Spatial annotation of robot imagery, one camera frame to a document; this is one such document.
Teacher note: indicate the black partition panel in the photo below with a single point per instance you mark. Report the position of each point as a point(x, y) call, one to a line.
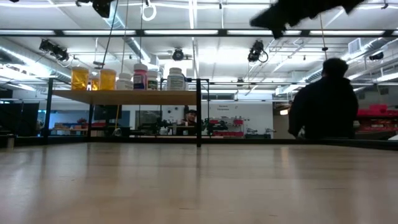
point(28, 118)

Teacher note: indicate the red storage bin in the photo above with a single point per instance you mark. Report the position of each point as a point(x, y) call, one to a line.
point(378, 109)
point(374, 124)

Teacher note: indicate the tool rack with red bins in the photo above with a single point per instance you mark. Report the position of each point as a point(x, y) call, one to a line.
point(228, 133)

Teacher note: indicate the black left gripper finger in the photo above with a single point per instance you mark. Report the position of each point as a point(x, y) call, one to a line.
point(102, 7)

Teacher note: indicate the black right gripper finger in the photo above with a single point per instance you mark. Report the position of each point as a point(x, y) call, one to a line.
point(270, 18)
point(279, 32)

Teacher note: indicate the black monitor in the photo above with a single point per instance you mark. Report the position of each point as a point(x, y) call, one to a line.
point(107, 112)

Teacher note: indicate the round black ceiling light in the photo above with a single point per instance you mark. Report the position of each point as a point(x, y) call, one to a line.
point(178, 54)

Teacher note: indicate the wooden shelf black metal frame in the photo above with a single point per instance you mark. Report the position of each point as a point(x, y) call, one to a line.
point(124, 97)

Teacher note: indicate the workbench with boxes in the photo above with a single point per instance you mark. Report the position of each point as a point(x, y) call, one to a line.
point(68, 129)

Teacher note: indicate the small white pill bottle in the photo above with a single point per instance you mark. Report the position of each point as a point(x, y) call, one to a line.
point(124, 82)

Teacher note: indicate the black ceiling fixture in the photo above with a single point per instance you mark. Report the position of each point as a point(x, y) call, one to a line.
point(376, 56)

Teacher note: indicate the orange pill bottle white cap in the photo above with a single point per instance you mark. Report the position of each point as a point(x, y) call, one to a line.
point(108, 80)
point(80, 79)
point(95, 84)

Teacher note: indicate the white LED light strip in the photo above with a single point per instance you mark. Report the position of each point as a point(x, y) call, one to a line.
point(99, 32)
point(28, 32)
point(348, 32)
point(180, 32)
point(248, 32)

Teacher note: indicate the storage rack with small bins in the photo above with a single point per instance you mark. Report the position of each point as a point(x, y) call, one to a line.
point(373, 133)

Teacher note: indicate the person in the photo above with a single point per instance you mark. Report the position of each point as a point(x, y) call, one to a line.
point(191, 118)
point(323, 105)

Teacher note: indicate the white Trader Joe's melatonin bottle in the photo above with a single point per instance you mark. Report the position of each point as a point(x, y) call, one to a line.
point(176, 81)

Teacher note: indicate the pink bottle white cap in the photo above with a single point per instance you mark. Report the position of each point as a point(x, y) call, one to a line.
point(140, 77)

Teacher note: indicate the black overhead frame beam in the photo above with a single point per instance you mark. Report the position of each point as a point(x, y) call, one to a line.
point(58, 32)

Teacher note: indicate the white bottle green label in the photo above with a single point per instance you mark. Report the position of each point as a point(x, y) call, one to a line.
point(153, 82)

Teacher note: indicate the silver ceiling duct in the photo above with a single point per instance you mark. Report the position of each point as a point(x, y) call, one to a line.
point(373, 59)
point(136, 49)

